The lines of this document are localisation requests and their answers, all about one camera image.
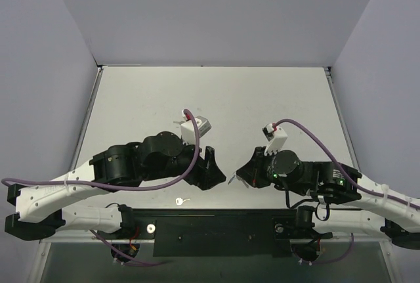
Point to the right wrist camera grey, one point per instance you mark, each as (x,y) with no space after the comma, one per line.
(276,138)

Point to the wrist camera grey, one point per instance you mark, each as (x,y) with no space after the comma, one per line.
(188,132)
(276,138)

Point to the blue key tag with keys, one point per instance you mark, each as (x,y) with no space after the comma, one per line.
(235,177)

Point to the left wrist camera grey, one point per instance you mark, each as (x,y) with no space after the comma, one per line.
(188,132)

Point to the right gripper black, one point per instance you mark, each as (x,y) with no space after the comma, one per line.
(256,166)

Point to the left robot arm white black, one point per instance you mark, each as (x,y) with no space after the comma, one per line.
(43,209)

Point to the white head key front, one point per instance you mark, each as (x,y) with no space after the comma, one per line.
(179,201)

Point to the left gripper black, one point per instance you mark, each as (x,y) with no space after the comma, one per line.
(201,167)

